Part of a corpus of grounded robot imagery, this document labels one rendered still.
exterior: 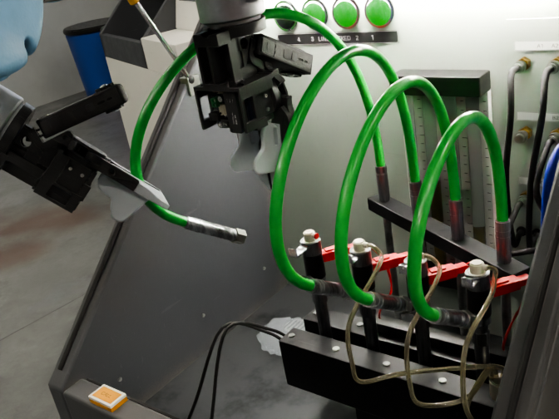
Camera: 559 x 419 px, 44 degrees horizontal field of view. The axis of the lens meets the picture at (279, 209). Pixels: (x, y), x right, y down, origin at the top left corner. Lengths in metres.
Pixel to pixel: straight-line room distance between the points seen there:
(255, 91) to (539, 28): 0.41
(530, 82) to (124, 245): 0.65
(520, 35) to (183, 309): 0.70
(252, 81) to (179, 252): 0.50
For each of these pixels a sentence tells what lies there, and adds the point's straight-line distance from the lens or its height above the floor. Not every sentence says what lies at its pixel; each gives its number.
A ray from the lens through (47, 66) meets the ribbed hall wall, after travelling 7.89.
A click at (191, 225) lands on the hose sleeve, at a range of 0.94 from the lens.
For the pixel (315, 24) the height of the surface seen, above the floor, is 1.40.
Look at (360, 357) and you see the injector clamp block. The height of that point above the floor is 0.98.
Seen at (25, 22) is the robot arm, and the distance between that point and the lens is 0.35.
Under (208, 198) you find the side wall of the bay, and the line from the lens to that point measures 1.24.
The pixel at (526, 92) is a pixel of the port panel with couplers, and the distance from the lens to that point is 1.04.
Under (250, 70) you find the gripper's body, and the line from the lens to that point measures 0.81.
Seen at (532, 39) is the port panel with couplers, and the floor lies 1.33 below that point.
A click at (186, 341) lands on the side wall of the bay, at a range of 1.27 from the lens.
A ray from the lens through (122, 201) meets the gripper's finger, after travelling 0.89.
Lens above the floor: 1.56
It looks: 24 degrees down
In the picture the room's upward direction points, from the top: 10 degrees counter-clockwise
